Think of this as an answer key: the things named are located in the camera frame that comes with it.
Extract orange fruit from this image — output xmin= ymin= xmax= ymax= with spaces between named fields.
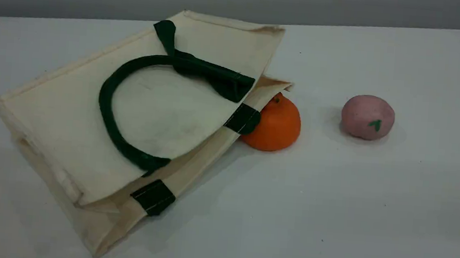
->
xmin=239 ymin=89 xmax=304 ymax=155

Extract white canvas bag green handles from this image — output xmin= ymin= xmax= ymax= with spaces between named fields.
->
xmin=0 ymin=0 xmax=299 ymax=258

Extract pink peach bun green leaf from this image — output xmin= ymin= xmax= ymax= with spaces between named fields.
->
xmin=339 ymin=93 xmax=397 ymax=143

